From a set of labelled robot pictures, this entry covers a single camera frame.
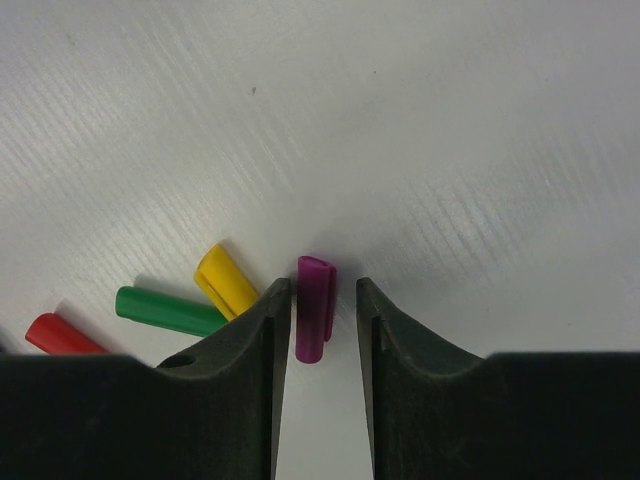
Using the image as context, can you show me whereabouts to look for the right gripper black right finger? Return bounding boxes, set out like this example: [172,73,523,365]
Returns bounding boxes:
[356,278,639,479]

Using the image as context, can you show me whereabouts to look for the red pen cap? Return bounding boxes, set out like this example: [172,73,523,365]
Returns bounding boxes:
[25,313,108,355]

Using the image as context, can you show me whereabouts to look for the green pen cap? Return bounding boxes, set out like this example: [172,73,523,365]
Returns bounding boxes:
[115,286,227,337]

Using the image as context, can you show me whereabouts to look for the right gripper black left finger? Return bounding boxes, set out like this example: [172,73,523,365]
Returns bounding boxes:
[1,278,291,479]

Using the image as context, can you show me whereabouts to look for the purple pen cap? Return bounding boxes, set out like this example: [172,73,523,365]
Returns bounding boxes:
[295,255,337,364]

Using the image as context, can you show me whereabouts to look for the yellow pen cap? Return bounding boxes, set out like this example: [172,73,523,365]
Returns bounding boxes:
[193,244,259,322]

